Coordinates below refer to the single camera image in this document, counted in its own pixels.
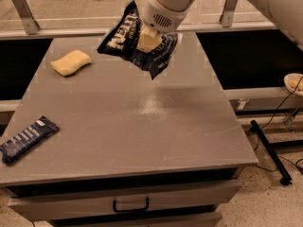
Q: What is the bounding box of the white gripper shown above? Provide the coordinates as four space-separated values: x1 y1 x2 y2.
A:
136 0 187 53

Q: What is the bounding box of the blue chip bag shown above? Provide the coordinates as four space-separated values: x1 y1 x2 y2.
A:
97 1 182 79

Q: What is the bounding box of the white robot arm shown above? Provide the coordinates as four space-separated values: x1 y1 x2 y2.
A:
141 0 303 47

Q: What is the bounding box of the yellow sponge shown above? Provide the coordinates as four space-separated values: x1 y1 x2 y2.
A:
51 50 92 77

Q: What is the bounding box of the blue snack bar wrapper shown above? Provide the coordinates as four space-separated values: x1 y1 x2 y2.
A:
0 116 59 165

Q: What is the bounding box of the white bowl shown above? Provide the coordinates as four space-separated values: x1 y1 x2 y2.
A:
283 73 303 96

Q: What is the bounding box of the black stand leg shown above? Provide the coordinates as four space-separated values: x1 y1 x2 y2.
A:
251 120 292 186

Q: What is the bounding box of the right metal railing bracket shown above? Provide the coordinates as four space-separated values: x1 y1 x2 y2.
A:
219 0 239 27

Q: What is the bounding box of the metal railing bracket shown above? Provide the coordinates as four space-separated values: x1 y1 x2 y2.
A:
219 0 239 27
11 0 40 35

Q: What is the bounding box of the left metal railing bracket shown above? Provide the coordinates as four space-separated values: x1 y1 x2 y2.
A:
11 0 40 35

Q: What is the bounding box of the black cable on floor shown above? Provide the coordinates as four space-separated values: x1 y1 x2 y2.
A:
252 83 303 176

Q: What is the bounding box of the grey drawer with black handle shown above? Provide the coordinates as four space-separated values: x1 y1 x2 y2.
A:
9 179 241 221

